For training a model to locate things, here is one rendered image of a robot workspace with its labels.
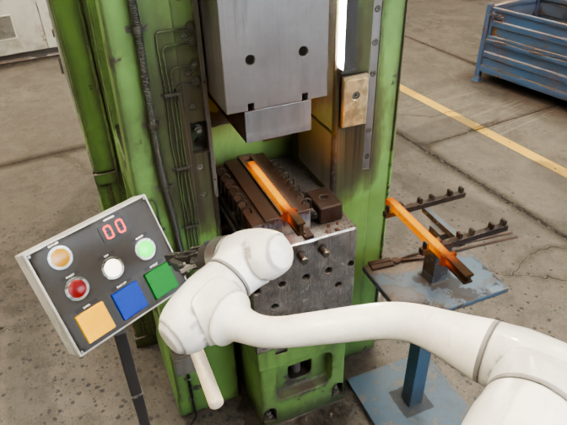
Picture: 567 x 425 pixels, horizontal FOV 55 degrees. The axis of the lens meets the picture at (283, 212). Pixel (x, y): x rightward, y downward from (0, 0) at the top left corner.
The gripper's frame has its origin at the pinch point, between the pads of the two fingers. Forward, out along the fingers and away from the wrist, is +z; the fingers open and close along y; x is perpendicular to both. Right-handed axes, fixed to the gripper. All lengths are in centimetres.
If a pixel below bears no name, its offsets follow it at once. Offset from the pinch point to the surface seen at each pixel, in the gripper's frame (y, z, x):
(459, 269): 58, -35, -37
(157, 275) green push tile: -0.7, 12.5, -4.2
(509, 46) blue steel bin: 430, 108, -21
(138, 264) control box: -3.6, 13.3, 0.8
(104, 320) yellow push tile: -18.3, 12.5, -6.8
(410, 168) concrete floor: 251, 118, -62
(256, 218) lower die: 39.4, 17.1, -6.9
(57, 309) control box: -26.2, 13.2, 1.3
